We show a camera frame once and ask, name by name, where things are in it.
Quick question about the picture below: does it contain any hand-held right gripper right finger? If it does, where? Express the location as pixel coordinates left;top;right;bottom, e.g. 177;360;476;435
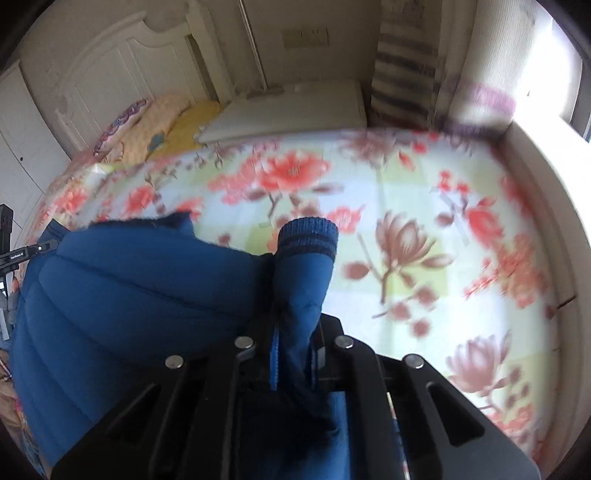
309;315;541;480

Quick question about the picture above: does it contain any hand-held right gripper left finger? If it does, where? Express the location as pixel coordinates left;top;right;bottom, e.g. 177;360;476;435
50;318;280;480

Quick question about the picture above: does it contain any blue quilted jacket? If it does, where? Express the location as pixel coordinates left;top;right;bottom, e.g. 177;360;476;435
9;215;352;480

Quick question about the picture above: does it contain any white wardrobe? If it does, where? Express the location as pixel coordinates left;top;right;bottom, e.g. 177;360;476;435
0;60;70;236

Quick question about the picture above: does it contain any purple patterned pillow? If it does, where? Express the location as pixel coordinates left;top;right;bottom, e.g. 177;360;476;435
92;99;153;158

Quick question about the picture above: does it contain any floral bed sheet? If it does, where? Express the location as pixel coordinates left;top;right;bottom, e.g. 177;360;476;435
28;127;578;472

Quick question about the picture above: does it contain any beige pillow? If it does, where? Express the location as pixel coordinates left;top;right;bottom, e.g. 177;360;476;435
99;95;195;164

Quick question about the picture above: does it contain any white wooden headboard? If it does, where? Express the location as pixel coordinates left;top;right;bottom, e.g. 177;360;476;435
46;14;222;153

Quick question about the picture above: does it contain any white window sill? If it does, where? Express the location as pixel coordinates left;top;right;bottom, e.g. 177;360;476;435
499;117;591;462

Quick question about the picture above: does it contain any white bedside table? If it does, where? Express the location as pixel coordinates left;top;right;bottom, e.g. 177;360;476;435
198;78;368;145

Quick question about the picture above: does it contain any printed curtain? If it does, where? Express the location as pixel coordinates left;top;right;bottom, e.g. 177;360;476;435
369;0;518;134

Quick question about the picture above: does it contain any dark framed window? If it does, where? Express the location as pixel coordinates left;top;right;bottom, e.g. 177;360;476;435
508;0;591;144

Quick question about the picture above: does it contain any beige wall socket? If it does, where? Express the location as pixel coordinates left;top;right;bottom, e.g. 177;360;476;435
281;28;329;49

